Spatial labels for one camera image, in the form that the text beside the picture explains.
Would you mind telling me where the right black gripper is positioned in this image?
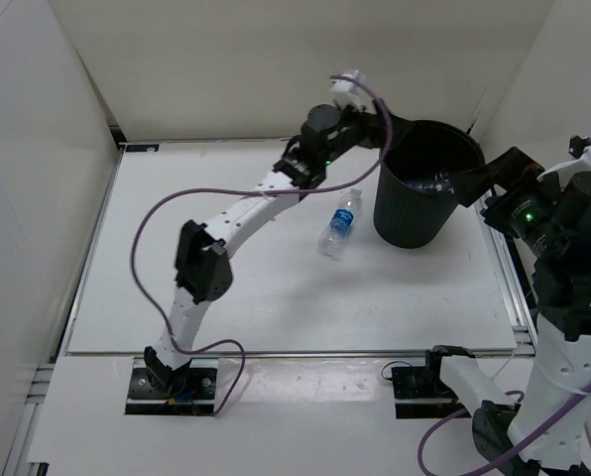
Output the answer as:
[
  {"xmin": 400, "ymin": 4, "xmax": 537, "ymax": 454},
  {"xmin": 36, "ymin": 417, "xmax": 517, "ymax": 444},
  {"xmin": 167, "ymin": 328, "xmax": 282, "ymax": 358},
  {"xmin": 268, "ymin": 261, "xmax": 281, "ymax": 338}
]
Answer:
[{"xmin": 447, "ymin": 146, "xmax": 567, "ymax": 259}]

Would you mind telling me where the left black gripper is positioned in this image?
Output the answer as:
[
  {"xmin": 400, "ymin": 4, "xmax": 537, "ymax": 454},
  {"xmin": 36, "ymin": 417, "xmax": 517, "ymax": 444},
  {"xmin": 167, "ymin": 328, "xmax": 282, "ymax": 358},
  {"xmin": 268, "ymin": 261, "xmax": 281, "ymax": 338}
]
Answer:
[{"xmin": 319, "ymin": 97, "xmax": 410, "ymax": 166}]

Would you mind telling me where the clear unlabeled plastic bottle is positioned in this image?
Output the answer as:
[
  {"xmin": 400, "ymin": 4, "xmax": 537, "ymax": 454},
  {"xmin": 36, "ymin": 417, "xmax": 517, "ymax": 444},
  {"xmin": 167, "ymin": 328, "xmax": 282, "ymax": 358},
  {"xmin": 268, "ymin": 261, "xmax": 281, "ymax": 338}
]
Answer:
[{"xmin": 405, "ymin": 170, "xmax": 453, "ymax": 194}]

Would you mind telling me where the blue label Aquafina bottle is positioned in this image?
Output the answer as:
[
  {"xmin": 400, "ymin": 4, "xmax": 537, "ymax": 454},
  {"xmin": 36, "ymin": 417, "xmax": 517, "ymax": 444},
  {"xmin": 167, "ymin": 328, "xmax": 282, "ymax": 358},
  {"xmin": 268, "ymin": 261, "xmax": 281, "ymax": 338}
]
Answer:
[{"xmin": 318, "ymin": 188, "xmax": 362, "ymax": 258}]

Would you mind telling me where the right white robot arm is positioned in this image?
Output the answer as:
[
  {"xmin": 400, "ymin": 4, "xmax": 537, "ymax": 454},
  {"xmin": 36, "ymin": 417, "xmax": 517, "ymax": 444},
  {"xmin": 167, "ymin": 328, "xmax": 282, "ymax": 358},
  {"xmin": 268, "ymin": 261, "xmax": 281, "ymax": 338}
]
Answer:
[{"xmin": 423, "ymin": 136, "xmax": 591, "ymax": 475}]

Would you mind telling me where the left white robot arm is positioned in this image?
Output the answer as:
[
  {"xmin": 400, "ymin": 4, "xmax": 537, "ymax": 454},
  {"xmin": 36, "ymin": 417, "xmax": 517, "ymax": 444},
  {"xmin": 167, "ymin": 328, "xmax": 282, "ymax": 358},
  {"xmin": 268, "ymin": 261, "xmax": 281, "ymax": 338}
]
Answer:
[{"xmin": 144, "ymin": 105, "xmax": 412, "ymax": 397}]

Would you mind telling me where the black plastic trash bin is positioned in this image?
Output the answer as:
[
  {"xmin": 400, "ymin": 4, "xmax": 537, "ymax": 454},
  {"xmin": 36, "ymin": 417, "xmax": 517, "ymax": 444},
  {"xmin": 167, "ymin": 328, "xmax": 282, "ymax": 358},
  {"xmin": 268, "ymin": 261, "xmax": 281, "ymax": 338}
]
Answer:
[{"xmin": 373, "ymin": 120, "xmax": 485, "ymax": 249}]

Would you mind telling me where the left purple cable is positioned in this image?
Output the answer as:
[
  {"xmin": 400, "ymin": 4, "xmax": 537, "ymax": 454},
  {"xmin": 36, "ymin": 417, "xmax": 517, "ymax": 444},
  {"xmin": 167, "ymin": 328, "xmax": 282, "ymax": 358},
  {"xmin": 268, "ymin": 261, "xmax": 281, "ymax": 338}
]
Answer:
[{"xmin": 130, "ymin": 73, "xmax": 396, "ymax": 417}]

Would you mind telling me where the purple cable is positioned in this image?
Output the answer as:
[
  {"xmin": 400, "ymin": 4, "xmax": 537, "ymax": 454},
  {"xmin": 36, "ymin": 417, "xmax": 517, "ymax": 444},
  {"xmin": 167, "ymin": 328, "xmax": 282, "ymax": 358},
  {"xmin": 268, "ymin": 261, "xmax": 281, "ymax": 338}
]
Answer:
[
  {"xmin": 130, "ymin": 73, "xmax": 396, "ymax": 417},
  {"xmin": 416, "ymin": 132, "xmax": 591, "ymax": 476}
]

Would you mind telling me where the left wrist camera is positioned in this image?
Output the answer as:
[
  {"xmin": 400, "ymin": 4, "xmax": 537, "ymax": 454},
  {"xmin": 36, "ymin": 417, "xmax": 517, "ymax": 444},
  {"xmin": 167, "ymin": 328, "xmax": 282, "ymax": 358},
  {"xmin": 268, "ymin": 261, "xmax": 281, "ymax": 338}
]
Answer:
[{"xmin": 299, "ymin": 104, "xmax": 343, "ymax": 151}]

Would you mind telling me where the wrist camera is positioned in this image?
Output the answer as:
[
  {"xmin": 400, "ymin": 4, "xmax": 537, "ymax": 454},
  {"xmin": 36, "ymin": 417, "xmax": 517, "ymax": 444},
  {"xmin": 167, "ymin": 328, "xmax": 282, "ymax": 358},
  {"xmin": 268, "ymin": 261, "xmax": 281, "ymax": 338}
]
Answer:
[
  {"xmin": 299, "ymin": 104, "xmax": 343, "ymax": 151},
  {"xmin": 552, "ymin": 172, "xmax": 591, "ymax": 252}
]

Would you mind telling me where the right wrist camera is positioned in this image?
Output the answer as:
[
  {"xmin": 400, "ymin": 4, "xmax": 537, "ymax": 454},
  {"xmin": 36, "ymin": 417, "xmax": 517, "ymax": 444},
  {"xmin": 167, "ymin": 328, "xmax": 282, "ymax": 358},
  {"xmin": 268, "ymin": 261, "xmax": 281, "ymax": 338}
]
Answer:
[{"xmin": 552, "ymin": 172, "xmax": 591, "ymax": 252}]

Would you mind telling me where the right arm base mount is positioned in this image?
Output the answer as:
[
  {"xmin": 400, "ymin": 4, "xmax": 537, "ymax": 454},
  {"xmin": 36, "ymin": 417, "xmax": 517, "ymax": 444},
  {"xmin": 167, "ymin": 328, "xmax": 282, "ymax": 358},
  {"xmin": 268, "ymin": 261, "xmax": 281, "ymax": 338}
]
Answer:
[{"xmin": 380, "ymin": 360, "xmax": 469, "ymax": 419}]

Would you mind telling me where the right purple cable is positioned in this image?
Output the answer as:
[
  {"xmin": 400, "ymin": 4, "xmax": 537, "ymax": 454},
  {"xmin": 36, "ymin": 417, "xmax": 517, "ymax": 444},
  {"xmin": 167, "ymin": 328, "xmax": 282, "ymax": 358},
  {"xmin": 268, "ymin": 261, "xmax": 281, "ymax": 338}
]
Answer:
[{"xmin": 416, "ymin": 132, "xmax": 591, "ymax": 476}]

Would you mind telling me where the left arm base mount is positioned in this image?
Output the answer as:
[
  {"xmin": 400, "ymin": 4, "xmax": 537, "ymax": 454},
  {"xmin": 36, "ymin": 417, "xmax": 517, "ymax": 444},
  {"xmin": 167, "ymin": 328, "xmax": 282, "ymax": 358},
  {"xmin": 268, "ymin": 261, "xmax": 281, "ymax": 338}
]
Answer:
[{"xmin": 124, "ymin": 358, "xmax": 218, "ymax": 417}]

